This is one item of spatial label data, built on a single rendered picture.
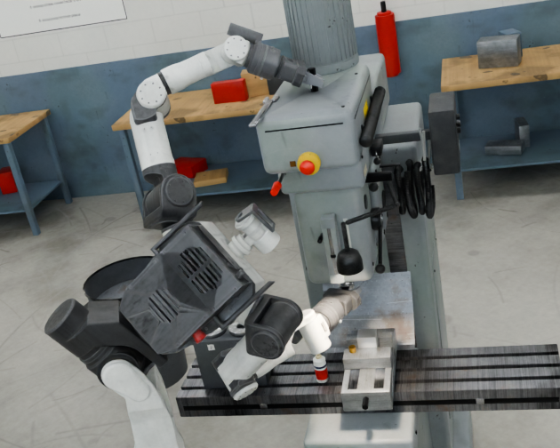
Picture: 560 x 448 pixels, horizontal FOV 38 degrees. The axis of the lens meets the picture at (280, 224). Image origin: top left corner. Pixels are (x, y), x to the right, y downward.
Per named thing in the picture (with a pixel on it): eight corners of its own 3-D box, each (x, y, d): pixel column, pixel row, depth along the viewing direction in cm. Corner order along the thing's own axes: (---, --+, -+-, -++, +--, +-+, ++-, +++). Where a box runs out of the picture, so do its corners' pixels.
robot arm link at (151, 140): (126, 100, 224) (145, 177, 221) (118, 85, 211) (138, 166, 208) (167, 91, 225) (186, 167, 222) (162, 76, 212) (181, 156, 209)
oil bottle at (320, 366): (328, 383, 262) (323, 355, 258) (316, 383, 263) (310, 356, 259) (330, 375, 266) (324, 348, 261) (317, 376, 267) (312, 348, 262)
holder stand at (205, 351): (268, 385, 267) (256, 334, 259) (204, 389, 271) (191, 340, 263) (273, 364, 278) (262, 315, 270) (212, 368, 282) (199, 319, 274)
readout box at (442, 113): (464, 173, 249) (458, 108, 241) (434, 176, 252) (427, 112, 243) (463, 150, 267) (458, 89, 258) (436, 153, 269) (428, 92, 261)
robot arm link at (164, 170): (152, 161, 206) (164, 212, 205) (184, 157, 211) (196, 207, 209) (137, 174, 216) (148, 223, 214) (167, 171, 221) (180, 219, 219)
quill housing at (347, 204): (375, 284, 239) (360, 184, 226) (307, 287, 244) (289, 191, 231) (380, 253, 256) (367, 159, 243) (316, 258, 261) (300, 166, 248)
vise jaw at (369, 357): (391, 367, 252) (390, 356, 250) (344, 370, 255) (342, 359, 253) (392, 356, 257) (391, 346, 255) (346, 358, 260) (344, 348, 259)
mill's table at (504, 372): (566, 409, 242) (565, 388, 239) (180, 417, 273) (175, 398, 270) (557, 364, 263) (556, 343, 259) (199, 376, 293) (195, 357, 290)
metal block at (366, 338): (378, 353, 257) (375, 337, 255) (359, 354, 259) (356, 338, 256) (379, 343, 262) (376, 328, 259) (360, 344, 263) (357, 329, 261)
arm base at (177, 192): (169, 228, 202) (207, 214, 208) (149, 180, 203) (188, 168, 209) (148, 242, 214) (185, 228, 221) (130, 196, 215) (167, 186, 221)
